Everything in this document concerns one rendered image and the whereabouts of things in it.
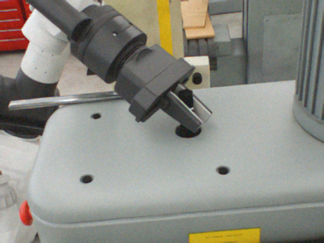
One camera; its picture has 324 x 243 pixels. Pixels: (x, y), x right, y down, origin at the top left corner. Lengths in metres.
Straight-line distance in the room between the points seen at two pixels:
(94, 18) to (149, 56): 0.09
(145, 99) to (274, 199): 0.20
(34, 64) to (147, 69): 0.45
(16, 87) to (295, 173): 0.69
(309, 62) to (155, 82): 0.19
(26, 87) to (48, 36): 0.39
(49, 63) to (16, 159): 0.24
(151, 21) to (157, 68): 1.80
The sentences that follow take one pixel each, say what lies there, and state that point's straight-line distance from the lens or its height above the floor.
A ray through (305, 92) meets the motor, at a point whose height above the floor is 1.94.
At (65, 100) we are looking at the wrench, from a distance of 0.74.
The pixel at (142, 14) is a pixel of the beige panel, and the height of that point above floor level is 1.43.
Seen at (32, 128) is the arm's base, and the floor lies 1.68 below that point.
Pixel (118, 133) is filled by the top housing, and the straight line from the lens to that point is 0.65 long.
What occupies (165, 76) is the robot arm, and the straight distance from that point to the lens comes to 0.60.
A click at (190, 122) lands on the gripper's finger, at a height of 1.92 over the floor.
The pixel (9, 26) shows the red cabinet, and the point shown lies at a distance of 5.71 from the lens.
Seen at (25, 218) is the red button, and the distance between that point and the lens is 0.74.
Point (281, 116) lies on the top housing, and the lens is 0.67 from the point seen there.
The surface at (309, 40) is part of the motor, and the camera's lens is 0.59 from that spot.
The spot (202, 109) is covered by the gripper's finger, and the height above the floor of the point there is 1.92.
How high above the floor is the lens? 2.26
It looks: 34 degrees down
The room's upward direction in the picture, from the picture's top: 6 degrees counter-clockwise
